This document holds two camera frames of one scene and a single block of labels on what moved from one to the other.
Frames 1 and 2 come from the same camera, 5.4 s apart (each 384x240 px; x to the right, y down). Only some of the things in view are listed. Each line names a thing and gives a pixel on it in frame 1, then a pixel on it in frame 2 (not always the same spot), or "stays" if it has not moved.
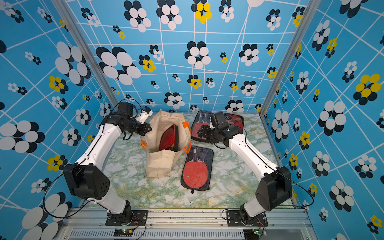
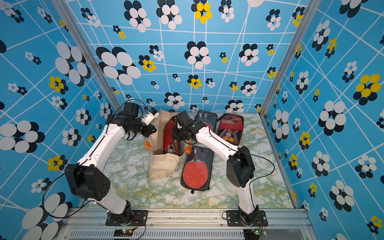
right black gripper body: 211,134 to 179,133
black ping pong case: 197,170 stays
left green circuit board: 123,232 stays
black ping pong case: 200,118 stays
